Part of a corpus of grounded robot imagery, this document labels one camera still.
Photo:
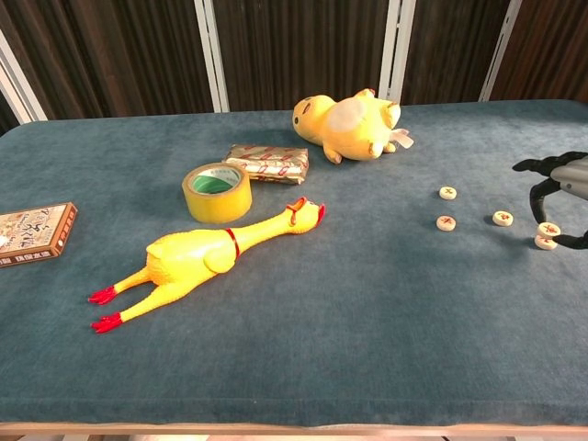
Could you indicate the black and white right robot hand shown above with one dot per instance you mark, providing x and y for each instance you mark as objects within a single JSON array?
[{"x": 572, "y": 179}]

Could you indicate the round wooden chess piece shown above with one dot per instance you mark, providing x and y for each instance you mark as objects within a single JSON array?
[
  {"x": 448, "y": 192},
  {"x": 548, "y": 229},
  {"x": 502, "y": 218},
  {"x": 446, "y": 223},
  {"x": 544, "y": 245}
]

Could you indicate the yellow plush chick toy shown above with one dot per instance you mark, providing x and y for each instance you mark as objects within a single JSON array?
[{"x": 349, "y": 133}]

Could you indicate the blue felt table cloth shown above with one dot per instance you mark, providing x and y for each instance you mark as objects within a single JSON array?
[{"x": 367, "y": 321}]

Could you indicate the silver foil packet red print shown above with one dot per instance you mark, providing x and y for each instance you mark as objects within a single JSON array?
[{"x": 275, "y": 161}]

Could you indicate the yellowish clear packing tape roll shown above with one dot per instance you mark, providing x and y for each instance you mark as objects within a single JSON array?
[{"x": 216, "y": 206}]

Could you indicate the yellow rubber chicken toy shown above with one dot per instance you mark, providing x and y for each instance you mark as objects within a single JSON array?
[{"x": 193, "y": 257}]

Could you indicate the brown printed card box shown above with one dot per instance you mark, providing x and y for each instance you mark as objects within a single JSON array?
[{"x": 32, "y": 229}]

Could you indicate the white partition frame post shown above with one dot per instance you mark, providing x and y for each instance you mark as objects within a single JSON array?
[
  {"x": 500, "y": 50},
  {"x": 397, "y": 50},
  {"x": 20, "y": 87},
  {"x": 212, "y": 55}
]

